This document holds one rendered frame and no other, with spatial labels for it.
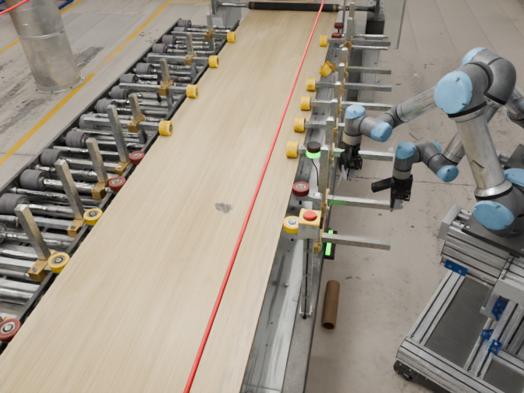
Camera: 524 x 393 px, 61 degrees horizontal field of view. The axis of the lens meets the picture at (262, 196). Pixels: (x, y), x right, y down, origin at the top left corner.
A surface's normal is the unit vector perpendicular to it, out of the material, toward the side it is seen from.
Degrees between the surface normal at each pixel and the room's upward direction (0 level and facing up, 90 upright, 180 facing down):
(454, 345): 0
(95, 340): 0
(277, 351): 0
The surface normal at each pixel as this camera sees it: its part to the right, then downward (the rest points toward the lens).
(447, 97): -0.78, 0.33
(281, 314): -0.04, -0.77
